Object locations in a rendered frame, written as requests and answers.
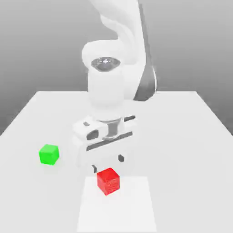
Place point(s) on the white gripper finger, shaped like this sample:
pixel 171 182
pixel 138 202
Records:
pixel 93 168
pixel 121 160

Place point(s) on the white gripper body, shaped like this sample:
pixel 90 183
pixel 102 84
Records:
pixel 107 151

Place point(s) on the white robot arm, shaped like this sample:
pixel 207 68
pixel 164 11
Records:
pixel 105 85

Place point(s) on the small red cube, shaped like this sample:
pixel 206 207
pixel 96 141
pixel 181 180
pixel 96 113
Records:
pixel 108 181

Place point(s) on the small green cube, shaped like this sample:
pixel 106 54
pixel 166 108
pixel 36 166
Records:
pixel 49 154

